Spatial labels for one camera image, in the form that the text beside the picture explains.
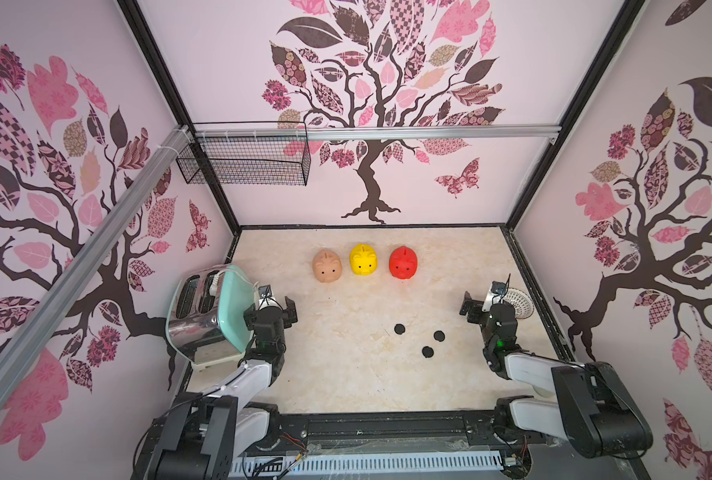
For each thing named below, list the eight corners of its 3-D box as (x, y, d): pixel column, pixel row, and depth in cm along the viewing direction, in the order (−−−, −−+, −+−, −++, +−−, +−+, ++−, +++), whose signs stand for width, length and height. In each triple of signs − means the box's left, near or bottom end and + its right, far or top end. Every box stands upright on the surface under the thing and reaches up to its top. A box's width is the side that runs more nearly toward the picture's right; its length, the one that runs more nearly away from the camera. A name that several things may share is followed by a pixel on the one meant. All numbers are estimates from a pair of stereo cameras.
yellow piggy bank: (346, 268, 109) (345, 253, 102) (362, 256, 113) (362, 240, 106) (364, 283, 105) (364, 268, 98) (380, 270, 109) (381, 254, 102)
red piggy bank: (390, 282, 105) (392, 267, 98) (388, 260, 112) (390, 245, 105) (416, 282, 105) (419, 267, 98) (413, 260, 112) (416, 245, 105)
